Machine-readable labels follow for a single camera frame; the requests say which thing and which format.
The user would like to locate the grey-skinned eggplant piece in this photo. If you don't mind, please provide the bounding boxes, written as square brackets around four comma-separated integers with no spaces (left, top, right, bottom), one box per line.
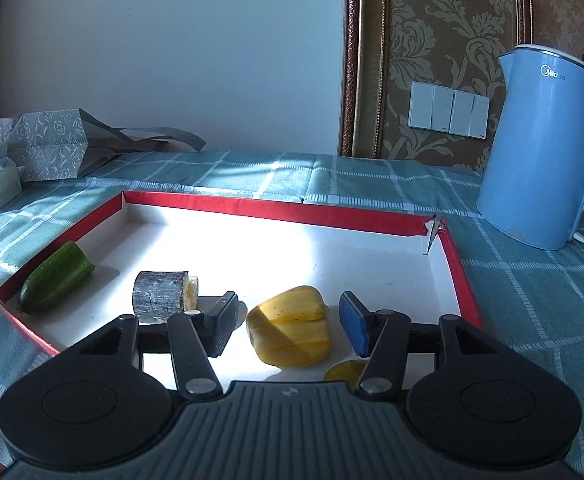
[132,271,199,323]

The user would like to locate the short green cucumber piece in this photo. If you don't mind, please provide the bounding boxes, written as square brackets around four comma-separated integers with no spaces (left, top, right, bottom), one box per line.
[19,242,96,315]

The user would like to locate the red shallow cardboard box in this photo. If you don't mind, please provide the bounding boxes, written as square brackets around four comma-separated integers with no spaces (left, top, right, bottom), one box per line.
[0,190,484,391]

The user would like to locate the teal checked bed cover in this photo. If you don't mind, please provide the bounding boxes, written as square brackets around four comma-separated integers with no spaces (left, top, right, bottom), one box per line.
[0,151,584,476]

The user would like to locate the light blue electric kettle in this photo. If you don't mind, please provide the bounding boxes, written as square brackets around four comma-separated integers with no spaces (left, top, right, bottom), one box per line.
[476,44,584,250]

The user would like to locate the grey patterned paper bag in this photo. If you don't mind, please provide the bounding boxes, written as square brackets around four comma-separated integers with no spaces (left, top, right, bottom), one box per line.
[0,108,206,182]

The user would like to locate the white wall switch panel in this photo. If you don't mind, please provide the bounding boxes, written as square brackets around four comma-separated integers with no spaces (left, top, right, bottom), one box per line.
[408,81,490,140]

